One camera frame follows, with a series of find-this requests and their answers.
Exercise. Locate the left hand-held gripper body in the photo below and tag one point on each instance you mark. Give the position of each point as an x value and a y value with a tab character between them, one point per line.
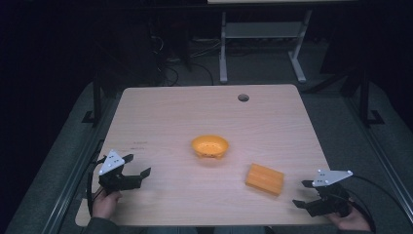
113	177

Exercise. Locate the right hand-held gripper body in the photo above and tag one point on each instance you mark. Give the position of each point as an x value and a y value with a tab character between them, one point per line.
328	198

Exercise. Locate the orange sponge block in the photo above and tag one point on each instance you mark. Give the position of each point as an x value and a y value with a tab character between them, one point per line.
264	179

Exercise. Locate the orange plastic bowl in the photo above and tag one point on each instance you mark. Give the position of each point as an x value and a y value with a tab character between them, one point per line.
210	146

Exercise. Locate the person's left hand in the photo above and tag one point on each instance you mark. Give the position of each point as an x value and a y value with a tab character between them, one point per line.
105	203

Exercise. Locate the person's right hand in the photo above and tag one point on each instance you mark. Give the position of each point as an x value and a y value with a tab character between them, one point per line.
350	221

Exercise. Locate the black metal stand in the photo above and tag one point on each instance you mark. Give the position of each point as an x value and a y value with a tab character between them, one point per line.
367	97
94	97

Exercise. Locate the grey metal desk frame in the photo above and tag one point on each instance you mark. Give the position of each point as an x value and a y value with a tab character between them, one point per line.
263	39

